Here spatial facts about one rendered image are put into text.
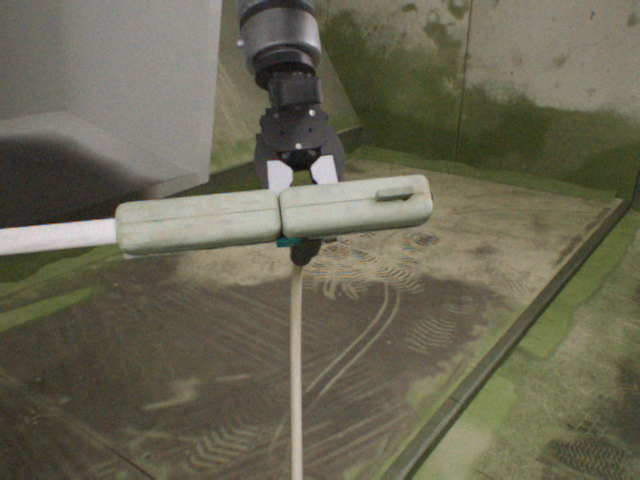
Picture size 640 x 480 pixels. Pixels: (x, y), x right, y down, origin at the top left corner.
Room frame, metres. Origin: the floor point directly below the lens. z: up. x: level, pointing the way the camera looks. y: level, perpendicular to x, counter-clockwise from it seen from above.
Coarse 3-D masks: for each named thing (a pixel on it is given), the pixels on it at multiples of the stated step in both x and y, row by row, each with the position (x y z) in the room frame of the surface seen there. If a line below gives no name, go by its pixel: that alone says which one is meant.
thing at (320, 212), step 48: (240, 192) 0.55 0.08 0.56; (288, 192) 0.55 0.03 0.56; (336, 192) 0.56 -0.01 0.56; (384, 192) 0.55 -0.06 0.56; (0, 240) 0.50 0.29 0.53; (48, 240) 0.51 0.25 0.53; (96, 240) 0.52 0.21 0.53; (144, 240) 0.51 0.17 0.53; (192, 240) 0.52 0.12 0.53; (240, 240) 0.53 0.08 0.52; (336, 240) 0.59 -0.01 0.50
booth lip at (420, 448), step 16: (624, 208) 1.91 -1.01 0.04; (608, 224) 1.76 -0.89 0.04; (592, 240) 1.64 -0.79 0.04; (576, 256) 1.53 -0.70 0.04; (560, 272) 1.43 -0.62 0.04; (576, 272) 1.48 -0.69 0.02; (560, 288) 1.36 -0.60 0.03; (544, 304) 1.26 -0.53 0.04; (528, 320) 1.18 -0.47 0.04; (512, 336) 1.11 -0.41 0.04; (496, 352) 1.05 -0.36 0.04; (480, 368) 1.00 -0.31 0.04; (496, 368) 1.03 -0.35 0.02; (464, 384) 0.95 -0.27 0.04; (480, 384) 0.96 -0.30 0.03; (448, 400) 0.90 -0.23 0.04; (464, 400) 0.90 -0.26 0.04; (432, 416) 0.85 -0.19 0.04; (448, 416) 0.86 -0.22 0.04; (432, 432) 0.82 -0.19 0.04; (416, 448) 0.78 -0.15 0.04; (432, 448) 0.80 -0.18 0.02; (400, 464) 0.74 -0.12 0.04; (416, 464) 0.75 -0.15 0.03
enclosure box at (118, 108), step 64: (0, 0) 1.00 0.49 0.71; (64, 0) 1.07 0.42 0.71; (128, 0) 0.98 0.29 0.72; (192, 0) 0.91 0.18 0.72; (0, 64) 1.00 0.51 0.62; (64, 64) 1.09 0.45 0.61; (128, 64) 1.00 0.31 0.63; (192, 64) 0.92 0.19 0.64; (0, 128) 0.97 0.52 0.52; (64, 128) 1.02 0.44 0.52; (128, 128) 1.01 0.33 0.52; (192, 128) 0.92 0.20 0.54; (0, 192) 0.77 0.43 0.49; (64, 192) 0.80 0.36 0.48; (128, 192) 0.83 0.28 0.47
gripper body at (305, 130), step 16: (256, 64) 0.70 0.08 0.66; (272, 64) 0.68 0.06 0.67; (288, 64) 0.69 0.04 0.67; (304, 64) 0.69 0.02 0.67; (256, 80) 0.70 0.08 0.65; (272, 112) 0.65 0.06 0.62; (288, 112) 0.65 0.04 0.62; (304, 112) 0.65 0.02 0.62; (320, 112) 0.65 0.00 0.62; (272, 128) 0.64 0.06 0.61; (288, 128) 0.64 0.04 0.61; (304, 128) 0.64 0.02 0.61; (320, 128) 0.64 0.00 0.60; (272, 144) 0.63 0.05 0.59; (288, 144) 0.63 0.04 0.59; (304, 144) 0.63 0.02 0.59; (320, 144) 0.63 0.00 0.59; (288, 160) 0.66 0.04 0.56; (304, 160) 0.66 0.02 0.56
